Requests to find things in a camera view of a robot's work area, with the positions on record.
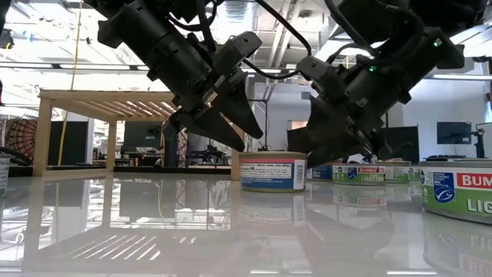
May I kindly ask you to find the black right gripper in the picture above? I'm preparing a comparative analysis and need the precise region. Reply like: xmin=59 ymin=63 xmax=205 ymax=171
xmin=298 ymin=55 xmax=413 ymax=169

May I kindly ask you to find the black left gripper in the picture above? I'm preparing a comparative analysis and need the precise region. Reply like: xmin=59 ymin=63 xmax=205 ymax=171
xmin=148 ymin=31 xmax=264 ymax=153

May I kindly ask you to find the light wooden slatted shelf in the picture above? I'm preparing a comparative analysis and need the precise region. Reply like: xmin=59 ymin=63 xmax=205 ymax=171
xmin=32 ymin=89 xmax=247 ymax=182

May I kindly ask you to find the large black panel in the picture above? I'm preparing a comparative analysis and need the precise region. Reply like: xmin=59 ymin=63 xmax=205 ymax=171
xmin=384 ymin=125 xmax=421 ymax=165

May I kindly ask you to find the black standing board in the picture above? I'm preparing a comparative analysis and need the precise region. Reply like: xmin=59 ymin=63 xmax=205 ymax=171
xmin=287 ymin=126 xmax=308 ymax=154

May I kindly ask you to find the ceiling light strip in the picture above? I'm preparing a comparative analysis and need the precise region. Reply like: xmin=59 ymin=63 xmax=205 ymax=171
xmin=245 ymin=67 xmax=492 ymax=82

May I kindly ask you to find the dark desk monitor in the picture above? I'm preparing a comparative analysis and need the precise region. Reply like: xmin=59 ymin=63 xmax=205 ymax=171
xmin=122 ymin=121 xmax=165 ymax=155

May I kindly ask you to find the black keyboard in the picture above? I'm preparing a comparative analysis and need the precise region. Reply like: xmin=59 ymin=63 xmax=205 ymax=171
xmin=424 ymin=154 xmax=468 ymax=162

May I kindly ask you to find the black cabinet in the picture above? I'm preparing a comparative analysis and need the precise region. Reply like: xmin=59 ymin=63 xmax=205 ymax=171
xmin=48 ymin=121 xmax=90 ymax=166

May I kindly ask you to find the red patterned tapestry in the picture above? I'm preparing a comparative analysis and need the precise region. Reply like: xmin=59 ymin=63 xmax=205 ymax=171
xmin=4 ymin=117 xmax=38 ymax=162

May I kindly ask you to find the black ceiling device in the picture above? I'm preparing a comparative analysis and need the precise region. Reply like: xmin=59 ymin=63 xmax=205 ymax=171
xmin=0 ymin=28 xmax=15 ymax=50

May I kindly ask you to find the black metal stand frame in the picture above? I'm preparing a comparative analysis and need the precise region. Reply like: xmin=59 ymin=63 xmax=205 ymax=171
xmin=249 ymin=98 xmax=270 ymax=152

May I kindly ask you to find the dark wall monitor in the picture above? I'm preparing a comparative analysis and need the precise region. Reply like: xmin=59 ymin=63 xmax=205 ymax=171
xmin=437 ymin=122 xmax=473 ymax=145

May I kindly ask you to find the braided black arm cable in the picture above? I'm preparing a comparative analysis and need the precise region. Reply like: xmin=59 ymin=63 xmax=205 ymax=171
xmin=165 ymin=0 xmax=220 ymax=53

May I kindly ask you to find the ribbed silver ceiling duct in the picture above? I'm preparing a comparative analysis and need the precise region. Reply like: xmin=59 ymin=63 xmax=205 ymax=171
xmin=224 ymin=0 xmax=250 ymax=23

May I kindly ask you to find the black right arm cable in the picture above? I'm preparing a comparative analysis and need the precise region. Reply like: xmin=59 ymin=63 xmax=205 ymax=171
xmin=324 ymin=0 xmax=380 ymax=65

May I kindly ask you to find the black camera stand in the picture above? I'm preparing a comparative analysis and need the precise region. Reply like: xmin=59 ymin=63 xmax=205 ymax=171
xmin=472 ymin=128 xmax=487 ymax=159

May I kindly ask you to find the yellow hanging cord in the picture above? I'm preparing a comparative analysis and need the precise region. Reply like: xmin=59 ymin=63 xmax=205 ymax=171
xmin=57 ymin=0 xmax=84 ymax=166

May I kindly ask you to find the thick black hose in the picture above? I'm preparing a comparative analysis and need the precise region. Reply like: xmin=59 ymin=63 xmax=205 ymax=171
xmin=0 ymin=145 xmax=34 ymax=167

